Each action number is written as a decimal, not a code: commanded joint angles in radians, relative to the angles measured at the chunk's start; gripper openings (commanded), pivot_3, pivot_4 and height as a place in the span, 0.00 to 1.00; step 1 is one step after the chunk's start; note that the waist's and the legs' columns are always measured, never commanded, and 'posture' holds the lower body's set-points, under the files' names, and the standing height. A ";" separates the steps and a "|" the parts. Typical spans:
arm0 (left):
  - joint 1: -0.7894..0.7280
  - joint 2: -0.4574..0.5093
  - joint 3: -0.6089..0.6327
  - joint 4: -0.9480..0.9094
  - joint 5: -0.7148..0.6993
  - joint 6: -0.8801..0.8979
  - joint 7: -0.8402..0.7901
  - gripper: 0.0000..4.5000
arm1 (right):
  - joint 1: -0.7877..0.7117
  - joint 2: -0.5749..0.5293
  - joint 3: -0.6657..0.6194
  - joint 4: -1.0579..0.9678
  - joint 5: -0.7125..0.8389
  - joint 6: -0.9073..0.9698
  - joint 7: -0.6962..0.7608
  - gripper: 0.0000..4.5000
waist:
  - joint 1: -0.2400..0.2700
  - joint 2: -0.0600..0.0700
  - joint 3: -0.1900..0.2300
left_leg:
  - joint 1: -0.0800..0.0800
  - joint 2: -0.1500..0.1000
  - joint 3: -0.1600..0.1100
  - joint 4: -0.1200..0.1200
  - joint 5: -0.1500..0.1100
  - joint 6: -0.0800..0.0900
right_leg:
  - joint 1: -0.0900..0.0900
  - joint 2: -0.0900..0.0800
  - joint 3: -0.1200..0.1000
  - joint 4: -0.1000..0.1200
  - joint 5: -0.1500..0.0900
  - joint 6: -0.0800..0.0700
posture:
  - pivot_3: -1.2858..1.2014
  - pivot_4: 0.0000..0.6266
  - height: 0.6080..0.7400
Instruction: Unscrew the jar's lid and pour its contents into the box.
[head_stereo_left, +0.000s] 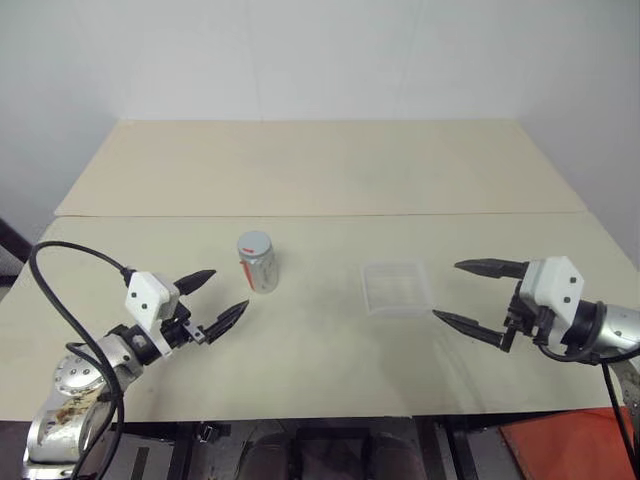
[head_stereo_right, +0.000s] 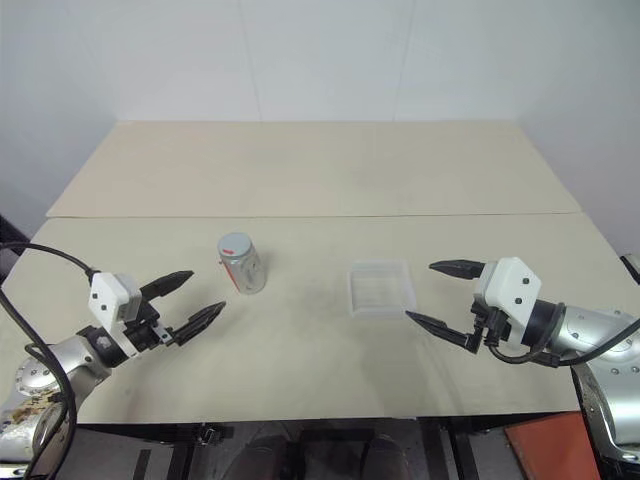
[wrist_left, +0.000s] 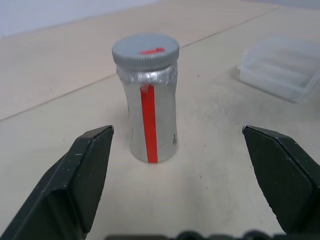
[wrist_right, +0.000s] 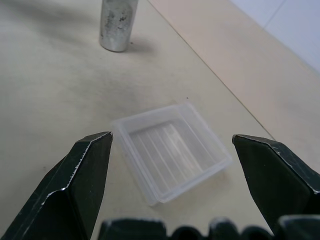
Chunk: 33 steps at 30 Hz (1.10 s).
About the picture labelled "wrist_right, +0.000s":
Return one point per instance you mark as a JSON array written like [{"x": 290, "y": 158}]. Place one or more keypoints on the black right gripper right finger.
[{"x": 277, "y": 180}]

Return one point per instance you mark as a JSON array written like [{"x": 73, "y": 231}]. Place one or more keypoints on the silver metal cylinder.
[{"x": 117, "y": 23}]

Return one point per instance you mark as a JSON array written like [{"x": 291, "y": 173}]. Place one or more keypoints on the clear plastic tray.
[{"x": 172, "y": 155}]

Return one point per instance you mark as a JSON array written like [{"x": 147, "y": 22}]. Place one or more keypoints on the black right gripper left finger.
[{"x": 67, "y": 190}]

